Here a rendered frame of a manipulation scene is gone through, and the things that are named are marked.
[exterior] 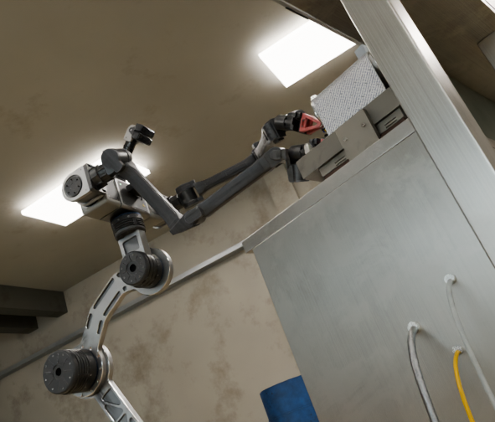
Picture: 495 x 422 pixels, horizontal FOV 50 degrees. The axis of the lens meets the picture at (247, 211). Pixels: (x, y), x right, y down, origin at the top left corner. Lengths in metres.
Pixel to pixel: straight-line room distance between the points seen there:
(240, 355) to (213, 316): 0.60
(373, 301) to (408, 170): 0.33
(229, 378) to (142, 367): 1.28
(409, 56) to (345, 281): 0.75
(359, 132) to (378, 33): 0.66
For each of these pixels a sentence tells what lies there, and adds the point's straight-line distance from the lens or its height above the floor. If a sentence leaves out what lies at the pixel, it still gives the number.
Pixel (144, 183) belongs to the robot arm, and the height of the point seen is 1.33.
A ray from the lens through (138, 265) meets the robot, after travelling 2.19.
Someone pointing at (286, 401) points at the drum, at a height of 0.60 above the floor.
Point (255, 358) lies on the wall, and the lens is 6.52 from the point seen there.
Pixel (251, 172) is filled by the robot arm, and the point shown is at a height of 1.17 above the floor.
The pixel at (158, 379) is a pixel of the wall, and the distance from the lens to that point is 7.21.
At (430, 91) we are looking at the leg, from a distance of 0.76.
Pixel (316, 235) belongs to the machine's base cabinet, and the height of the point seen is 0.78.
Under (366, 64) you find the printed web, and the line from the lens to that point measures 1.76.
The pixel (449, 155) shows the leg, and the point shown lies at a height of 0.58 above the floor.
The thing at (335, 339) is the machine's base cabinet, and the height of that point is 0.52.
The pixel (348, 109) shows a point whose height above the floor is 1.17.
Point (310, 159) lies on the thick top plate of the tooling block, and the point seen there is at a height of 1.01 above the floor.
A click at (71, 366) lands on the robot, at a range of 2.34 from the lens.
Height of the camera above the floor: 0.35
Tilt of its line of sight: 23 degrees up
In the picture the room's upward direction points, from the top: 22 degrees counter-clockwise
